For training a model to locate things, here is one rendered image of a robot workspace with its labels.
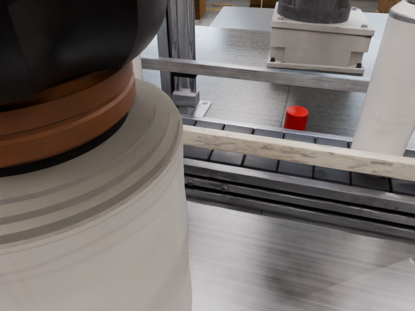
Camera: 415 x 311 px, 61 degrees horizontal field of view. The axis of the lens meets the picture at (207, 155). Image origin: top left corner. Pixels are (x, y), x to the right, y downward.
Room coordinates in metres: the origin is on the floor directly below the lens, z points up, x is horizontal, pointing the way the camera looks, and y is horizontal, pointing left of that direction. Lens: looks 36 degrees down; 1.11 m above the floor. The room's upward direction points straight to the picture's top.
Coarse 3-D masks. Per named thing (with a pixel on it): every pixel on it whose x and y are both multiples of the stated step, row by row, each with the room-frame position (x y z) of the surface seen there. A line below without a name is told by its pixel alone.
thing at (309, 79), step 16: (144, 64) 0.42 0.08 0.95; (160, 64) 0.41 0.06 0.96; (176, 64) 0.40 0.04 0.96; (192, 64) 0.40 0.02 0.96; (208, 64) 0.40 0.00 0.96; (224, 64) 0.40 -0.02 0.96; (256, 80) 0.38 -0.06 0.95; (272, 80) 0.37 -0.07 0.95; (288, 80) 0.37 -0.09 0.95; (304, 80) 0.36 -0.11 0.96; (320, 80) 0.36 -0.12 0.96; (336, 80) 0.35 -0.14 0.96; (352, 80) 0.35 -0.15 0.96; (368, 80) 0.35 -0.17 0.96
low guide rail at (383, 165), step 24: (192, 144) 0.32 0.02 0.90; (216, 144) 0.31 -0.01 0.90; (240, 144) 0.31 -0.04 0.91; (264, 144) 0.30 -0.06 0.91; (288, 144) 0.30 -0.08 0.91; (312, 144) 0.30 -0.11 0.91; (336, 168) 0.28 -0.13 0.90; (360, 168) 0.27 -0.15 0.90; (384, 168) 0.27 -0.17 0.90; (408, 168) 0.26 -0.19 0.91
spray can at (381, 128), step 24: (408, 0) 0.31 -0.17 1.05; (408, 24) 0.29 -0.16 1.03; (384, 48) 0.30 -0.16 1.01; (408, 48) 0.29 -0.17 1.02; (384, 72) 0.30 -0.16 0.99; (408, 72) 0.28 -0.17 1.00; (384, 96) 0.29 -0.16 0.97; (408, 96) 0.28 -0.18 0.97; (360, 120) 0.31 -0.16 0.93; (384, 120) 0.29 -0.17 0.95; (408, 120) 0.28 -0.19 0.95; (360, 144) 0.30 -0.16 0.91; (384, 144) 0.28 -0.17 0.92
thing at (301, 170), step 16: (224, 128) 0.39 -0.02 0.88; (240, 128) 0.39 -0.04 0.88; (256, 128) 0.39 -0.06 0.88; (336, 144) 0.35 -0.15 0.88; (208, 160) 0.32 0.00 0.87; (224, 160) 0.32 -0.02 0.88; (240, 160) 0.32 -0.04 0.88; (256, 160) 0.32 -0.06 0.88; (272, 160) 0.32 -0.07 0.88; (304, 176) 0.29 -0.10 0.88; (320, 176) 0.29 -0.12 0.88; (336, 176) 0.29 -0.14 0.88; (352, 176) 0.29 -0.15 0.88; (368, 176) 0.29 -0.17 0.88; (400, 192) 0.26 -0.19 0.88
